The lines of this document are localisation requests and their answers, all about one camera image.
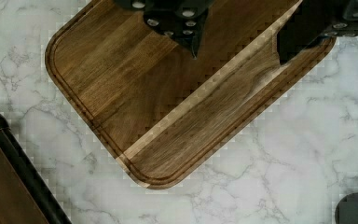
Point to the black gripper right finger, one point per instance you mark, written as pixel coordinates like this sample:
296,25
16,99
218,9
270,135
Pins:
313,22

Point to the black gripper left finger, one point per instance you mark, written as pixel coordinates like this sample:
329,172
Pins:
182,21

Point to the black drawer handle bar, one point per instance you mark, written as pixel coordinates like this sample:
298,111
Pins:
24,196

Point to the wooden cutting board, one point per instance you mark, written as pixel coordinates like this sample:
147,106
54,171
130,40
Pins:
159,110

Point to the black round lid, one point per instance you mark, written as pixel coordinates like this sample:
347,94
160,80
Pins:
347,210

